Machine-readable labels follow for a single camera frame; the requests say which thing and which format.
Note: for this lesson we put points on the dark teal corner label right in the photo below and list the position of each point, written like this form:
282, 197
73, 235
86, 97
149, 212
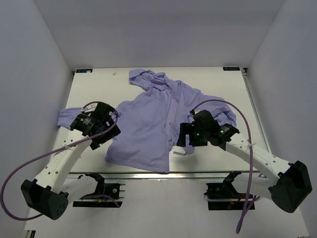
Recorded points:
231, 68

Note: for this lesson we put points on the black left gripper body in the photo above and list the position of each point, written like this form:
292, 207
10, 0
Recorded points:
111, 134

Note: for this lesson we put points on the dark teal corner label left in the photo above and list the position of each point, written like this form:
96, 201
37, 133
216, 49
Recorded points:
88, 70

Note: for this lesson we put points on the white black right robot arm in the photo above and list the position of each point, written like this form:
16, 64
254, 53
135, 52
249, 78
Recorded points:
286, 184

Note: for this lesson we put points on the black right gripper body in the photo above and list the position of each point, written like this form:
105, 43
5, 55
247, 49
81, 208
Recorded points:
199, 136

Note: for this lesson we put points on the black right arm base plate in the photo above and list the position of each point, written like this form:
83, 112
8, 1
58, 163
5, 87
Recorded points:
222, 196

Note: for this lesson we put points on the aluminium right side rail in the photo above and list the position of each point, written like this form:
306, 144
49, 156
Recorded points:
256, 111

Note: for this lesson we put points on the lavender zip-up hooded jacket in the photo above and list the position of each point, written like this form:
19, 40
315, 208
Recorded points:
151, 108

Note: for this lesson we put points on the dark teal corner label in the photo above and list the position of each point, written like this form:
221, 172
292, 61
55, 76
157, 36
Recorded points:
88, 70
231, 68

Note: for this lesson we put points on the aluminium front table rail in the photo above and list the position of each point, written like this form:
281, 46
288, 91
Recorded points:
139, 175

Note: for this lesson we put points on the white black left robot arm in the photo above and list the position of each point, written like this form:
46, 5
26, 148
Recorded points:
48, 193

